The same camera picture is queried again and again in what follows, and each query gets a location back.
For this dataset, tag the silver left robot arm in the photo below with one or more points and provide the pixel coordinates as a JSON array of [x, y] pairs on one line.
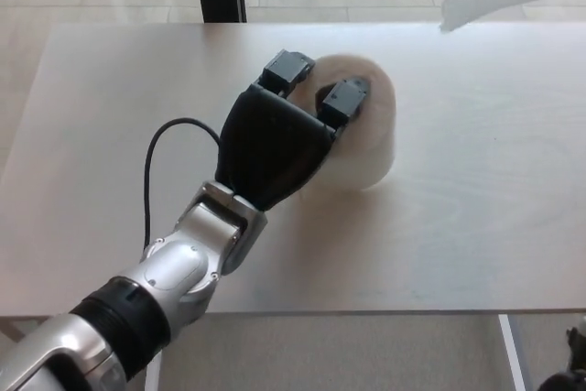
[[137, 299]]

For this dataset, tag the white metal table leg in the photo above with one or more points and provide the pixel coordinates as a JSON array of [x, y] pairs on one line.
[[513, 354], [155, 375]]

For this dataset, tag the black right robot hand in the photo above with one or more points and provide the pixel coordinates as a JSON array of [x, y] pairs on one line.
[[574, 363]]

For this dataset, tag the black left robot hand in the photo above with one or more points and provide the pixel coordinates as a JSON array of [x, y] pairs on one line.
[[270, 148]]

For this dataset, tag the white toilet paper roll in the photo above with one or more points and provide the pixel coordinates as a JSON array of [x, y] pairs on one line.
[[366, 153]]

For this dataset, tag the grey diagonal table leg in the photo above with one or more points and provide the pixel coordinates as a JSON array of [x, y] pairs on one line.
[[11, 329]]

